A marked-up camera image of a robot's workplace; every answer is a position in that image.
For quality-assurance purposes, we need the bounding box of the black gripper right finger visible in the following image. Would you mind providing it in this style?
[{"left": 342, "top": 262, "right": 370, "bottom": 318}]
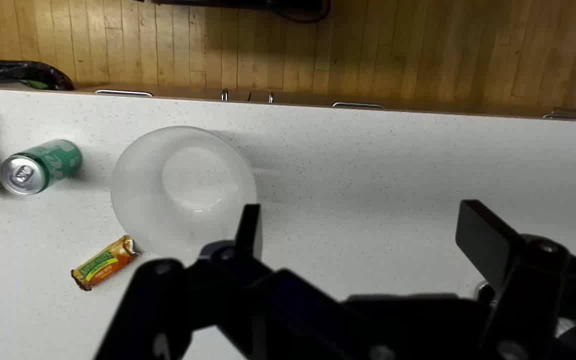
[{"left": 456, "top": 199, "right": 576, "bottom": 360}]

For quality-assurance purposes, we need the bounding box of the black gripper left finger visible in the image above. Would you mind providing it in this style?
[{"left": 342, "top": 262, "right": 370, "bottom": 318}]
[{"left": 93, "top": 204, "right": 342, "bottom": 360}]

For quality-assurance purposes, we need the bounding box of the green yellow granola bar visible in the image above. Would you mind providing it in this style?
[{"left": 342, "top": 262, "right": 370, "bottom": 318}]
[{"left": 70, "top": 235, "right": 139, "bottom": 291}]

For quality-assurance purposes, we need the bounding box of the green soda can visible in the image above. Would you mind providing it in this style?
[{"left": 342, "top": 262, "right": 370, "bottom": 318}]
[{"left": 0, "top": 138, "right": 84, "bottom": 196}]

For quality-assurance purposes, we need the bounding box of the black bag on floor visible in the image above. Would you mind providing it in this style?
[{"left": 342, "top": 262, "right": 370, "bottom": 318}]
[{"left": 0, "top": 59, "right": 73, "bottom": 90}]

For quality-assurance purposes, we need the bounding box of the silver drawer handle right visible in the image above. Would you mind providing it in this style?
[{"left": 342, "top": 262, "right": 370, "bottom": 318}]
[{"left": 331, "top": 102, "right": 383, "bottom": 110}]

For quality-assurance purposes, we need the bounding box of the silver drawer handle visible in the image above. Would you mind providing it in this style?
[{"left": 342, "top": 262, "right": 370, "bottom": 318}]
[
  {"left": 93, "top": 88, "right": 154, "bottom": 98},
  {"left": 331, "top": 102, "right": 383, "bottom": 110}
]

